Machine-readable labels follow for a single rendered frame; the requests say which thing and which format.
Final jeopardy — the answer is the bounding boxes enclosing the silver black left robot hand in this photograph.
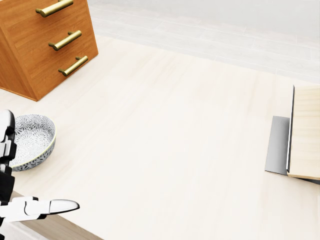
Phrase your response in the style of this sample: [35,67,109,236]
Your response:
[0,109,81,227]

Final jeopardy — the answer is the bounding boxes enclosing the grey white patterned bowl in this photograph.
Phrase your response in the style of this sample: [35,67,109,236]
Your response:
[9,113,57,173]

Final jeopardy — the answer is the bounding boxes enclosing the wooden drawer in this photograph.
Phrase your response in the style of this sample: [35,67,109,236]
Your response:
[0,0,92,48]
[22,36,99,101]
[8,17,96,75]

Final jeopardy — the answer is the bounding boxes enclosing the wooden cabinet with drawers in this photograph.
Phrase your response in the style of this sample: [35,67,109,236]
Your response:
[0,0,99,102]

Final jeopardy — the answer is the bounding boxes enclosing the brass bar handle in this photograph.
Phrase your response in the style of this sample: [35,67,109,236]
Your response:
[35,0,75,18]
[57,55,89,77]
[48,29,83,52]

